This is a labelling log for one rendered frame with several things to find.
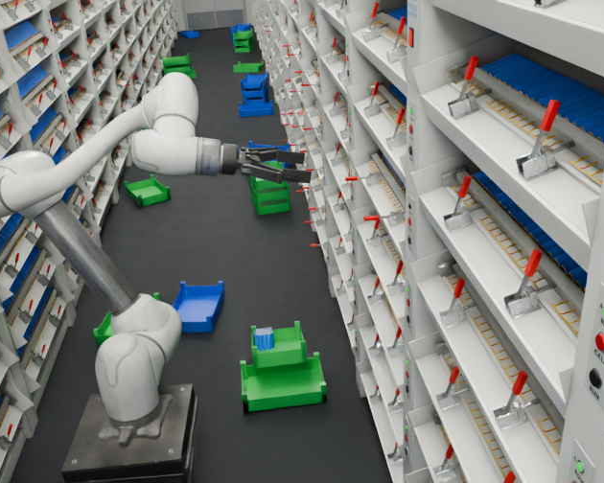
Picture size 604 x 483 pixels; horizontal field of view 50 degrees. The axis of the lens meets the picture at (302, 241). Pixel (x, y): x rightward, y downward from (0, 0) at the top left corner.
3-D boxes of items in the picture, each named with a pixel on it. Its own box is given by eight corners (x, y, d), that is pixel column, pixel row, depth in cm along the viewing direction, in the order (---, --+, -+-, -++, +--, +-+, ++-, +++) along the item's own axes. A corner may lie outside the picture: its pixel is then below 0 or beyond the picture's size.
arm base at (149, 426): (93, 450, 184) (88, 436, 182) (117, 399, 204) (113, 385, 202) (155, 448, 183) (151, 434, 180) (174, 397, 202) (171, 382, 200)
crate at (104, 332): (143, 346, 273) (139, 330, 270) (96, 346, 275) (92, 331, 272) (161, 307, 300) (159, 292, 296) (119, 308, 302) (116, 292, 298)
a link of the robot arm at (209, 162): (195, 180, 156) (220, 182, 157) (197, 144, 152) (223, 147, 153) (197, 167, 164) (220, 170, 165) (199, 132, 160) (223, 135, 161)
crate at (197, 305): (213, 332, 280) (210, 316, 276) (167, 333, 281) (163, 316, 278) (225, 295, 306) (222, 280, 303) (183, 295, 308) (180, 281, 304)
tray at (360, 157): (410, 277, 144) (398, 242, 140) (360, 179, 198) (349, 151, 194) (497, 243, 143) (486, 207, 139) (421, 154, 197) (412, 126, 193)
